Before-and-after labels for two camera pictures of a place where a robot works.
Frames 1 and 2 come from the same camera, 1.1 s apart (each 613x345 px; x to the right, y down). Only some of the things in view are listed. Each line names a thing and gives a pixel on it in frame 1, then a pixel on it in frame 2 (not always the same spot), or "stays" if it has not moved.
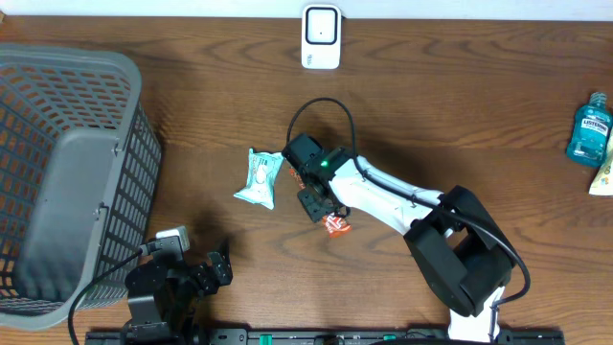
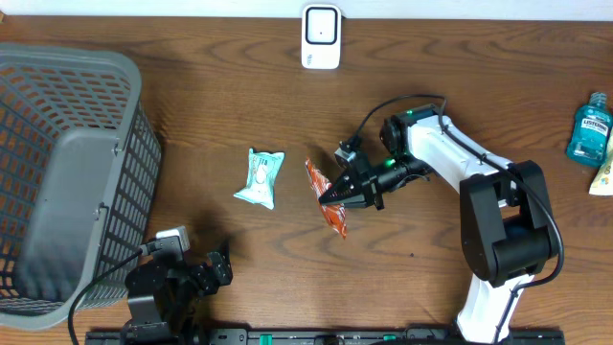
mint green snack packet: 260,180 stays
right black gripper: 313,212 to 354,199
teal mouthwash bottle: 591,131 stays
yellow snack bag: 602,184 stays
